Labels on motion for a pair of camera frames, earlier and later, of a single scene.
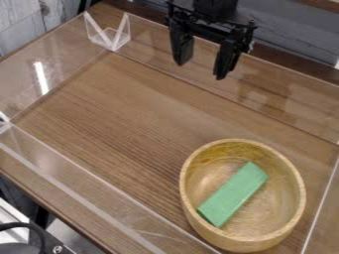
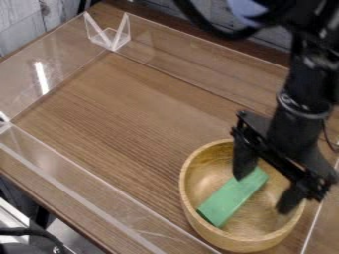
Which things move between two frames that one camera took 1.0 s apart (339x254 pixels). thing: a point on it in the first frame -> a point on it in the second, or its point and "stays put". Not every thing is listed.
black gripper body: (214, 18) -> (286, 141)
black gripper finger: (227, 60) -> (290, 198)
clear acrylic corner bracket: (109, 38) stays put
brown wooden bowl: (269, 214) stays put
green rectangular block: (231, 195) stays put
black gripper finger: (182, 43) -> (246, 155)
